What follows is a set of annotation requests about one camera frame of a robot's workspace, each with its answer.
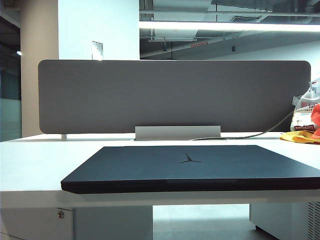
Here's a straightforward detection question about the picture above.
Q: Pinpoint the dark grey laptop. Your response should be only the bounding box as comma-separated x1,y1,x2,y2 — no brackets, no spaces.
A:
60,144,320,195

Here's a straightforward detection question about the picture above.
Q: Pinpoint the grey fabric desk divider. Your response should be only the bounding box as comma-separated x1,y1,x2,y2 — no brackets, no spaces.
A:
38,59,312,135

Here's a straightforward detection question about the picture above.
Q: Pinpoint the long ceiling light strip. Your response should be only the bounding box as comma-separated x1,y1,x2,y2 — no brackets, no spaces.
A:
139,20,320,33

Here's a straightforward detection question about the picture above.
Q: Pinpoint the white drawer cabinet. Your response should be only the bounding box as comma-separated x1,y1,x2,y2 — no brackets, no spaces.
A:
0,206,154,240

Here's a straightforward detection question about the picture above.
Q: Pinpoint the ceiling air vent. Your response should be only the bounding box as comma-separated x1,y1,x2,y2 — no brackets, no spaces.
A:
230,15,263,24

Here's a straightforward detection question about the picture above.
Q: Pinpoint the yellow cloth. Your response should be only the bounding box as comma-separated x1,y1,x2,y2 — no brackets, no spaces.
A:
279,130,320,145

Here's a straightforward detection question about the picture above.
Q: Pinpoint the white printed plastic bag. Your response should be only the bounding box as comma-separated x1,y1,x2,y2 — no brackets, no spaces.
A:
290,79,320,133

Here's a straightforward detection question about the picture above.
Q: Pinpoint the white vented cabinet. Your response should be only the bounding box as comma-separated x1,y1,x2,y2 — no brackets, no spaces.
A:
249,201,320,240

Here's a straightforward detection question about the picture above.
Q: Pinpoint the orange red object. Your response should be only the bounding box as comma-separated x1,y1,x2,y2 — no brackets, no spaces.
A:
310,103,320,141

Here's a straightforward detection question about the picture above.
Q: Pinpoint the grey power cable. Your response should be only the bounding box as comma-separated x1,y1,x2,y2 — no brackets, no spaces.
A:
191,109,295,141

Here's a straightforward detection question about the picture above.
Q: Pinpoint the silver wall plate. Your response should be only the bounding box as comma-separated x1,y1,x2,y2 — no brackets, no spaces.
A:
91,40,104,61

